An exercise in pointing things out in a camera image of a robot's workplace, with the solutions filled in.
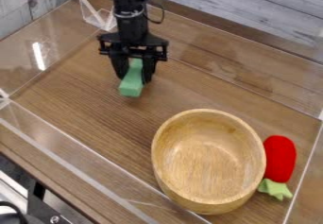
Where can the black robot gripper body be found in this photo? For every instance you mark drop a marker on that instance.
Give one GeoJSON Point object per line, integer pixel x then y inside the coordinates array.
{"type": "Point", "coordinates": [133, 41]}

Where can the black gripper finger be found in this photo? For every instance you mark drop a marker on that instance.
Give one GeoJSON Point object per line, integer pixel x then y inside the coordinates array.
{"type": "Point", "coordinates": [149, 69]}
{"type": "Point", "coordinates": [121, 65]}

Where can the green rectangular block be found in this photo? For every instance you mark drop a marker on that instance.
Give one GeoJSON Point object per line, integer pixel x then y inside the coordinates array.
{"type": "Point", "coordinates": [132, 85]}

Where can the brown wooden bowl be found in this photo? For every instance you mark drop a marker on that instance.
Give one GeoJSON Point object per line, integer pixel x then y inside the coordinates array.
{"type": "Point", "coordinates": [209, 160]}

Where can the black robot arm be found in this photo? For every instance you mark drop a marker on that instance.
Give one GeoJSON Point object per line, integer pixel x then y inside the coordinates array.
{"type": "Point", "coordinates": [133, 7]}

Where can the red plush strawberry toy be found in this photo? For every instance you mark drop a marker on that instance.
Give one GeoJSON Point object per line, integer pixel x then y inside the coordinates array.
{"type": "Point", "coordinates": [281, 160]}

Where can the clear acrylic corner bracket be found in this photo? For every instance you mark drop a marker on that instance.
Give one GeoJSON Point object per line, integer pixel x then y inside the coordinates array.
{"type": "Point", "coordinates": [101, 18]}

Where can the black metal table bracket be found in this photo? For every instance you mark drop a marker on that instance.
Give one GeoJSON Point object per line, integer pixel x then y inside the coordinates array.
{"type": "Point", "coordinates": [40, 209]}

